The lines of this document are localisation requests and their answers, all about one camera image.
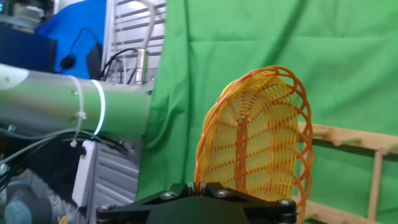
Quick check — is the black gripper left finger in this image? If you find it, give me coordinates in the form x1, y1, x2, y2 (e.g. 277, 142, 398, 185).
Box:
95, 182, 197, 224

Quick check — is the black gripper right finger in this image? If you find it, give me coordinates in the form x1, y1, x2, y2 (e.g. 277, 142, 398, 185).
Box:
198, 182, 296, 224

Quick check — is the yellow orange woven basket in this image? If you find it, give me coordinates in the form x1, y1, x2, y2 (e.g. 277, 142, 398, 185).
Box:
193, 65, 315, 224

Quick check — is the wooden peg dish rack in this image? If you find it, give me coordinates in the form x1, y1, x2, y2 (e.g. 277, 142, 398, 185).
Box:
294, 123, 398, 224

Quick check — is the black power adapter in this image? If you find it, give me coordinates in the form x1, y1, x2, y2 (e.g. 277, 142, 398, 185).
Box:
85, 42, 104, 80

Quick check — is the black computer mouse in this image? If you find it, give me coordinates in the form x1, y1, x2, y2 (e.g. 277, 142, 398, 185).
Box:
59, 54, 78, 70

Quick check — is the green cloth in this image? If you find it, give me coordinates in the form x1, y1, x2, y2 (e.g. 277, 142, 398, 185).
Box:
135, 0, 398, 224

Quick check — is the thick grey robot cable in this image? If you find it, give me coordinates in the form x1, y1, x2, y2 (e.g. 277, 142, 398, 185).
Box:
134, 0, 157, 86

